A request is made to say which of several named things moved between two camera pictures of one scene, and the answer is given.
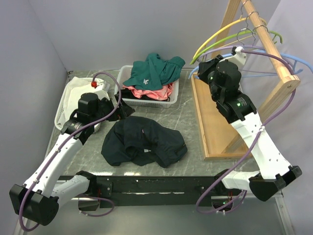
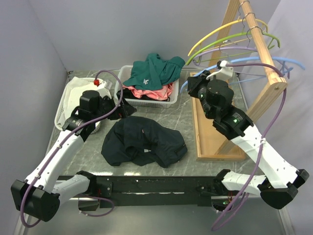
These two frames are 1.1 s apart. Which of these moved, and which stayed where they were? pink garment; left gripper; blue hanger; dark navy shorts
Moved: blue hanger
Stayed: left gripper; dark navy shorts; pink garment
